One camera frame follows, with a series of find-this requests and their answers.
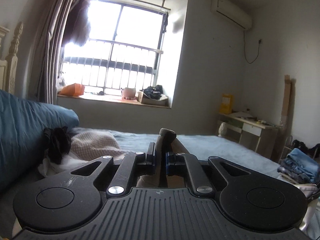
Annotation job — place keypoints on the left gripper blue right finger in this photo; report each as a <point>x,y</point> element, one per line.
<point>188,167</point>

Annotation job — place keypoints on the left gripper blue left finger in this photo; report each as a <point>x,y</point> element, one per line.
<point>137,169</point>

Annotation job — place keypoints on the cream hooded sweatshirt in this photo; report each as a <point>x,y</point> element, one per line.
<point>166,142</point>

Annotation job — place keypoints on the grey bed blanket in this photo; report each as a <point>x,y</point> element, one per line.
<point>202,146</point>

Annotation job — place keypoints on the pink white knitted garment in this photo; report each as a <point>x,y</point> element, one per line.
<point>91,145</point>

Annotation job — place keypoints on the white round stool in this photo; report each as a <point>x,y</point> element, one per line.
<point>222,131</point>

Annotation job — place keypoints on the yellow box on desk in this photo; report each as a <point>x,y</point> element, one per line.
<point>226,104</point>

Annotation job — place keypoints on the box with dark items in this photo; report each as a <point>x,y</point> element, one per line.
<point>153,96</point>

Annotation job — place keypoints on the black crumpled garment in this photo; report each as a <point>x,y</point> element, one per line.
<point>56,143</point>

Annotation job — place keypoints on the light grey shirt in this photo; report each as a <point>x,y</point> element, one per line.
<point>68,162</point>

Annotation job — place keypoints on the white desk with drawers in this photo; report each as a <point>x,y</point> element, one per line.
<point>253,135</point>

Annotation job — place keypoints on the pink pot on windowsill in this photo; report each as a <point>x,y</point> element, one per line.
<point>128,93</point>

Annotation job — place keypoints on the orange bag on windowsill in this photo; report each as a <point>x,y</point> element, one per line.
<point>75,89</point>

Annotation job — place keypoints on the teal blue duvet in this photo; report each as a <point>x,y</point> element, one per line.
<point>22,125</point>

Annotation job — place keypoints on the folded blue jeans pile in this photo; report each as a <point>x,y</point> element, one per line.
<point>300,167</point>

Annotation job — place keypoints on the dark garment hanging at window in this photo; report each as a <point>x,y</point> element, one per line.
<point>77,27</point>

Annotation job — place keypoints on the cream carved headboard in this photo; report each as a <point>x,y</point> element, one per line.
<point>9,64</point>

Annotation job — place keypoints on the grey curtain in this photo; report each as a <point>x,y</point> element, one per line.
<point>46,51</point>

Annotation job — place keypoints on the cardboard sheet against wall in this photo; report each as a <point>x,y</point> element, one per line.
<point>285,109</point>

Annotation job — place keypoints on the white wall air conditioner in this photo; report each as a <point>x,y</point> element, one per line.
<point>232,12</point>

